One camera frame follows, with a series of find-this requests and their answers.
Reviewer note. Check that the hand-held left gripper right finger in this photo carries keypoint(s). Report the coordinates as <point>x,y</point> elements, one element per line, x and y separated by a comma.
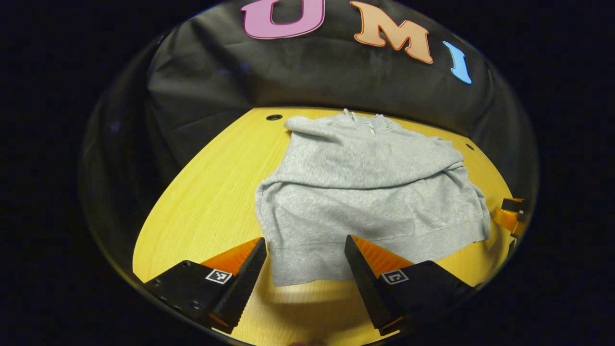
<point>370,293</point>

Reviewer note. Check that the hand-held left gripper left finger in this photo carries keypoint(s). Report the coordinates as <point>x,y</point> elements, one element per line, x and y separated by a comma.
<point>242,293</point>

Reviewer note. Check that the black backdrop cloth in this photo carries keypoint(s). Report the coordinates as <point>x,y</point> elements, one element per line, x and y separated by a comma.
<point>288,77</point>

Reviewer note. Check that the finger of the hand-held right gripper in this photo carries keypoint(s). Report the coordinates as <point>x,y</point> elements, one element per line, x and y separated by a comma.
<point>507,218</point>

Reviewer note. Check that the grey zip-neck sweatshirt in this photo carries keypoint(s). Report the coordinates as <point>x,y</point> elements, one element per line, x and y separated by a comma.
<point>365,192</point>

